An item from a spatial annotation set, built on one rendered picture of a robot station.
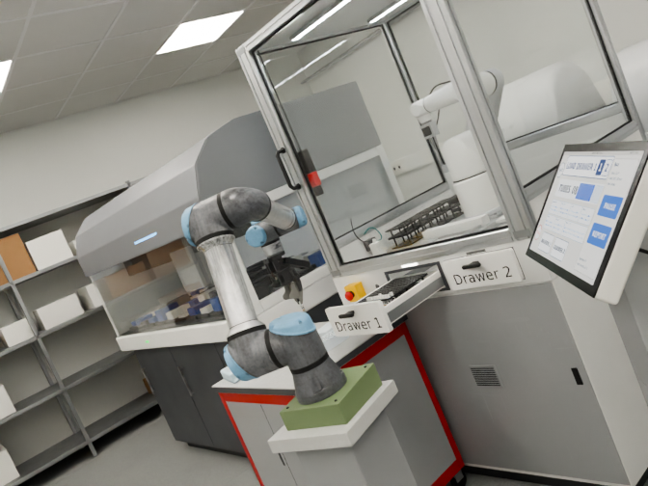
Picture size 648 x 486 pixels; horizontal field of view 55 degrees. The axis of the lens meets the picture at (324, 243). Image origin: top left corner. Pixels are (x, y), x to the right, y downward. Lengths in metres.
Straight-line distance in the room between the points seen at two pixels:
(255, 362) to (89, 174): 4.73
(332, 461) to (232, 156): 1.63
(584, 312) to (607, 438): 0.41
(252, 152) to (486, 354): 1.44
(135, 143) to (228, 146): 3.59
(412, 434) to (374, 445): 0.70
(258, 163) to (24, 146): 3.56
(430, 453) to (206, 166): 1.54
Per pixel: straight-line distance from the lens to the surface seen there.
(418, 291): 2.19
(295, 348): 1.70
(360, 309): 2.11
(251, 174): 2.97
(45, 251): 5.61
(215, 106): 6.93
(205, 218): 1.82
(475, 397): 2.49
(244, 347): 1.74
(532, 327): 2.17
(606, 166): 1.45
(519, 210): 2.01
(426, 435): 2.54
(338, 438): 1.66
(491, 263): 2.11
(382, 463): 1.82
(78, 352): 6.09
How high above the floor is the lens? 1.38
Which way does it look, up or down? 6 degrees down
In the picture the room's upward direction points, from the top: 23 degrees counter-clockwise
